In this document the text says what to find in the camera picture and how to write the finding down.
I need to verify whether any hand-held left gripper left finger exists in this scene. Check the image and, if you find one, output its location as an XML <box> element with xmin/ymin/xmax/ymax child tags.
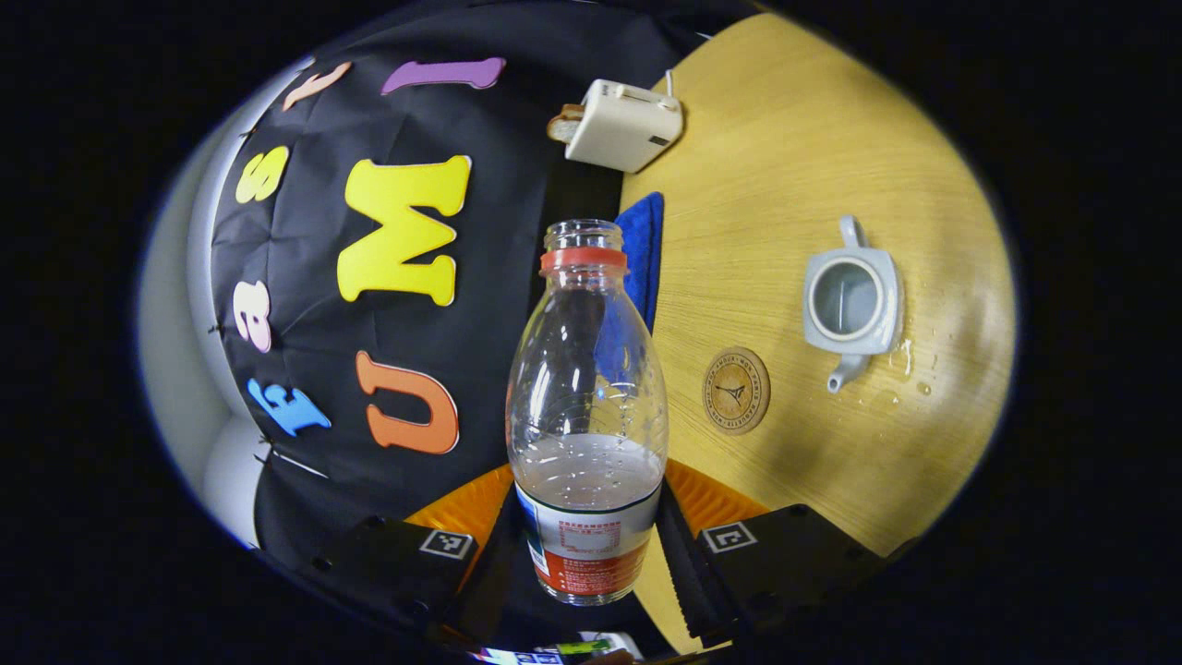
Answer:
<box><xmin>309</xmin><ymin>462</ymin><xmax>518</xmax><ymax>647</ymax></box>

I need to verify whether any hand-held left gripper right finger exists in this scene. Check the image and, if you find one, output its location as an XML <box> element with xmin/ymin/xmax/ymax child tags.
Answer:
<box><xmin>654</xmin><ymin>457</ymin><xmax>892</xmax><ymax>647</ymax></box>

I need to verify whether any clear plastic water bottle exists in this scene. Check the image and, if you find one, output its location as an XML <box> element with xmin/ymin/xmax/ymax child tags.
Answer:
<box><xmin>506</xmin><ymin>219</ymin><xmax>669</xmax><ymax>606</ymax></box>

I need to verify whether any round wooden coaster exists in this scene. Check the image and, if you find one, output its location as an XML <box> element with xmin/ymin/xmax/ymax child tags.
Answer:
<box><xmin>702</xmin><ymin>346</ymin><xmax>771</xmax><ymax>435</ymax></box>

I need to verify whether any white ceramic teacup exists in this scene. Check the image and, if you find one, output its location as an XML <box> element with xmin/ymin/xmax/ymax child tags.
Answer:
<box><xmin>802</xmin><ymin>215</ymin><xmax>901</xmax><ymax>394</ymax></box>

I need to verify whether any computer monitor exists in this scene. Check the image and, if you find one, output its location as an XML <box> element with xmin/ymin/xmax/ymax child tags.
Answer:
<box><xmin>471</xmin><ymin>633</ymin><xmax>643</xmax><ymax>665</ymax></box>

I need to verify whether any blue folded towel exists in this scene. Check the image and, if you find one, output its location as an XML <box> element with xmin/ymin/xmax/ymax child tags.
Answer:
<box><xmin>614</xmin><ymin>191</ymin><xmax>666</xmax><ymax>333</ymax></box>

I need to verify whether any black backdrop cloth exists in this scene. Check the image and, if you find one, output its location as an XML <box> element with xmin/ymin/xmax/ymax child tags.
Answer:
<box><xmin>211</xmin><ymin>0</ymin><xmax>767</xmax><ymax>592</ymax></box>

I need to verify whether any white toaster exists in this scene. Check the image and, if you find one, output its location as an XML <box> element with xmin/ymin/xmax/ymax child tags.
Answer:
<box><xmin>565</xmin><ymin>79</ymin><xmax>684</xmax><ymax>174</ymax></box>

